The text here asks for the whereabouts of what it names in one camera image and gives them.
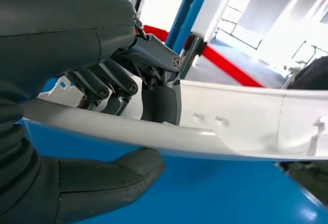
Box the blue metal shelf rack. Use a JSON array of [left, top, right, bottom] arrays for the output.
[[19, 0, 328, 224]]

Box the grey barrier stanchion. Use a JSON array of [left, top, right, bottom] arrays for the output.
[[179, 35, 207, 80]]

